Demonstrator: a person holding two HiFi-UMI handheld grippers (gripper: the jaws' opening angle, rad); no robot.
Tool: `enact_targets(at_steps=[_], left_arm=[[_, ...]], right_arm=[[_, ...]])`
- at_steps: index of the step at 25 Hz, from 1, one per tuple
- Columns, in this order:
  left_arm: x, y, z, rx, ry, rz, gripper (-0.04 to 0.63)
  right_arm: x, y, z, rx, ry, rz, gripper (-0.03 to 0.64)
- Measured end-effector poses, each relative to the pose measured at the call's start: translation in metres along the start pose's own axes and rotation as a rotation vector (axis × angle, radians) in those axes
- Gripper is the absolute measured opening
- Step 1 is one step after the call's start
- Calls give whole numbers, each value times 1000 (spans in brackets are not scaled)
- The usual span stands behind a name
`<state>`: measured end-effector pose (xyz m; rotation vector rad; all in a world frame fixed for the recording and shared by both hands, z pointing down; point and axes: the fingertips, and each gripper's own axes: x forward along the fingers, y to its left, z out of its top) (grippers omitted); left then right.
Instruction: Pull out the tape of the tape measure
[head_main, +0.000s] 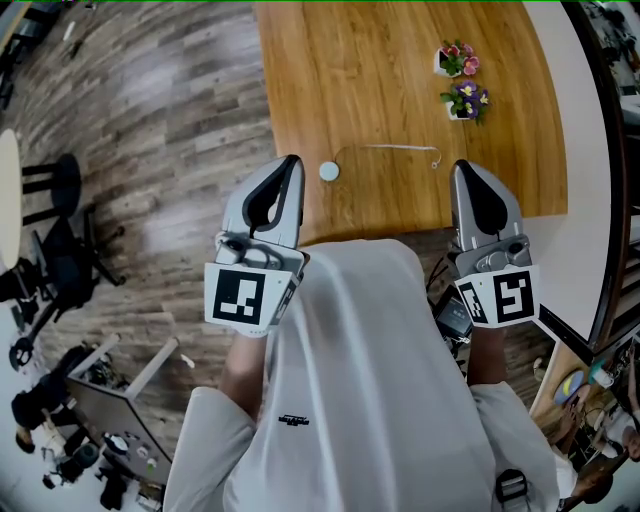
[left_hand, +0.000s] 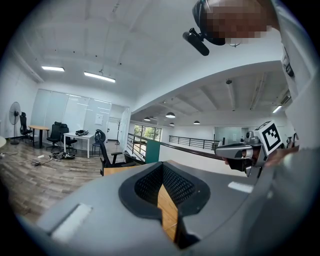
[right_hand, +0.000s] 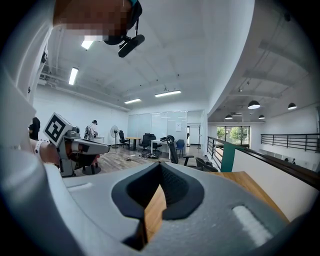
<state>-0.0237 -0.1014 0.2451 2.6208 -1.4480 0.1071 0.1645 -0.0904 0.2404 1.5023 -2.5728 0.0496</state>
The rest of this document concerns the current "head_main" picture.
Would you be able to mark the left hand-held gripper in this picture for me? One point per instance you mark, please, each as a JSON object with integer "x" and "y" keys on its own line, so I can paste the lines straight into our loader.
{"x": 237, "y": 295}

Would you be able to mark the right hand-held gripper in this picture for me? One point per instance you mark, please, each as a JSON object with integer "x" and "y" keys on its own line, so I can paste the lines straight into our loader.
{"x": 510, "y": 297}

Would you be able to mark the round white tape measure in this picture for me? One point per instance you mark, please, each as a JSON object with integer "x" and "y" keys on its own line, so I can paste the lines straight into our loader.
{"x": 329, "y": 171}

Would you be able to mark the person's right forearm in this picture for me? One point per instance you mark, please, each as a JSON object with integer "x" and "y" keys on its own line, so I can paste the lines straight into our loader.
{"x": 487, "y": 355}

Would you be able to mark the person's left forearm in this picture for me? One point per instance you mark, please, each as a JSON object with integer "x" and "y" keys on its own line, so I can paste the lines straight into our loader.
{"x": 245, "y": 380}

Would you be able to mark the black device with screen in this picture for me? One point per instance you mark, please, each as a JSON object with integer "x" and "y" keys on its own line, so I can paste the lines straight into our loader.
{"x": 452, "y": 315}

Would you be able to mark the purple flowers in white pot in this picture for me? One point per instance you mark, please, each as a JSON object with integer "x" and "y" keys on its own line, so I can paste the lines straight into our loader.
{"x": 467, "y": 102}

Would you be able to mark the white wristband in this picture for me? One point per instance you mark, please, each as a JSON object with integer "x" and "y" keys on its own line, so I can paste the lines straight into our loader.
{"x": 252, "y": 335}

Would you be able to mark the pink flowers in white pot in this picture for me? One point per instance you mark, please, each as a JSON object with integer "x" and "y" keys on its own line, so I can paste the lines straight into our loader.
{"x": 457, "y": 60}

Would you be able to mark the white paper scrap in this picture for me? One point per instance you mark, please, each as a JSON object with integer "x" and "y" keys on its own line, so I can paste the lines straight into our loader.
{"x": 187, "y": 361}

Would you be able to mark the wooden office table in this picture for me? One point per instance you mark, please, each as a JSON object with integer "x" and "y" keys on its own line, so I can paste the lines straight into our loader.
{"x": 375, "y": 75}

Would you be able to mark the cluttered wooden table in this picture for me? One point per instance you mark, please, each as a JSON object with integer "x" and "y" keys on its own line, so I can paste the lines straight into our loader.
{"x": 547, "y": 390}

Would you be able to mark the person's white shirt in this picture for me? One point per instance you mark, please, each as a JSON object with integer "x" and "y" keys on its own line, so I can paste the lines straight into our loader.
{"x": 360, "y": 375}

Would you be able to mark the blue plate with banana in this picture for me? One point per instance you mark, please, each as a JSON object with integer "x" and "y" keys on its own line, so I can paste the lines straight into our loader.
{"x": 569, "y": 390}

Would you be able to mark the teal and white cup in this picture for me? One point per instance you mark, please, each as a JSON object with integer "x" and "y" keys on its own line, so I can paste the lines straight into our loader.
{"x": 600, "y": 375}

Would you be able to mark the black office chair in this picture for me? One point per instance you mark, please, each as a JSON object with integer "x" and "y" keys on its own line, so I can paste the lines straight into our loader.
{"x": 65, "y": 260}

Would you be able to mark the round beige table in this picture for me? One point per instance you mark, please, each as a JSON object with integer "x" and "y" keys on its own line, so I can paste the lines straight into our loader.
{"x": 9, "y": 200}

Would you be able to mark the gray desk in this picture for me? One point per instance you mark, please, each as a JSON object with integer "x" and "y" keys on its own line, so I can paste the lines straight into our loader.
{"x": 110, "y": 415}

